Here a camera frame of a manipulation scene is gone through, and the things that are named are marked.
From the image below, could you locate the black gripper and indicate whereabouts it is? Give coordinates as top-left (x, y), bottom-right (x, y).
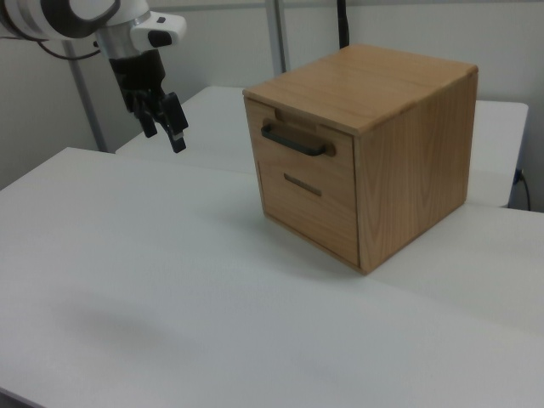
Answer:
top-left (108, 50), bottom-right (190, 155)

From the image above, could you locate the wooden drawer with black handle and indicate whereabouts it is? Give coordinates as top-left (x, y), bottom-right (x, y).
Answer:
top-left (245, 98), bottom-right (356, 210)

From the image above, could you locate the black metal drawer handle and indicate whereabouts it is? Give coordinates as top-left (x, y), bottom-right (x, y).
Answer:
top-left (260, 122), bottom-right (337, 159)

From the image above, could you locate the wooden drawer cabinet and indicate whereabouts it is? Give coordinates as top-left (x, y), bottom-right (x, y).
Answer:
top-left (241, 43), bottom-right (480, 275)

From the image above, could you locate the grey metal frame post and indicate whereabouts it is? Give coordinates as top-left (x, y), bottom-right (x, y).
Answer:
top-left (63, 41), bottom-right (107, 153)
top-left (265, 0), bottom-right (291, 74)

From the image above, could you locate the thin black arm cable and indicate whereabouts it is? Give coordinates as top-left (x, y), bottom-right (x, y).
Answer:
top-left (37, 40), bottom-right (102, 61)

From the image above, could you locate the thick black hose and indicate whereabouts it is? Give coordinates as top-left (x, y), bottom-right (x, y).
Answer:
top-left (335, 0), bottom-right (352, 50)

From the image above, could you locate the black power cable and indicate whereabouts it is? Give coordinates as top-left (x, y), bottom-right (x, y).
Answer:
top-left (513, 168), bottom-right (533, 210)

